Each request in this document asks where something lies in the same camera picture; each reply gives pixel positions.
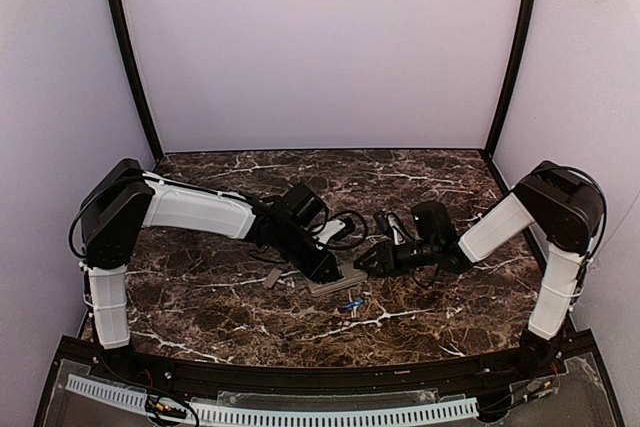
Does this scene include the black front rail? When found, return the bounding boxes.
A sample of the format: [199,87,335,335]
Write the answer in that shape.
[94,346,551,401]

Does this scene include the black right frame post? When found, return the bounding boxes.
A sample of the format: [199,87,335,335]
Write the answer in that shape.
[484,0,535,158]

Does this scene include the white slotted cable duct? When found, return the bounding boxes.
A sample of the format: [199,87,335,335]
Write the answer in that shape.
[64,374,479,426]

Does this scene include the black left frame post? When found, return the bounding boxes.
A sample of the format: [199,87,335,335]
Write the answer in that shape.
[107,0,164,162]

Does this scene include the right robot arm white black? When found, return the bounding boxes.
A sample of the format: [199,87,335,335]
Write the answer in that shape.
[354,161,608,345]

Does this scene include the grey battery cover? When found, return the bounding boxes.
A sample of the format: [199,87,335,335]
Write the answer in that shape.
[263,268,282,289]

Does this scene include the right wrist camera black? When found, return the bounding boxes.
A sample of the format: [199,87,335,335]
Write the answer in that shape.
[373,211,408,245]

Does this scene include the blue AAA battery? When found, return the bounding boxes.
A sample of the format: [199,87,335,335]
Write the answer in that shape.
[343,299,364,310]

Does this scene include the white remote control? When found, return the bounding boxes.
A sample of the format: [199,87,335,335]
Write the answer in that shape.
[306,266,368,297]

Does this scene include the black frame post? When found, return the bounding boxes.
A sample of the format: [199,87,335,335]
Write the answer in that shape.
[484,0,535,158]
[107,0,164,162]

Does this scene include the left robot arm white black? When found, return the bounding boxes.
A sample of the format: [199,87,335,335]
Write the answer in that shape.
[68,158,343,350]

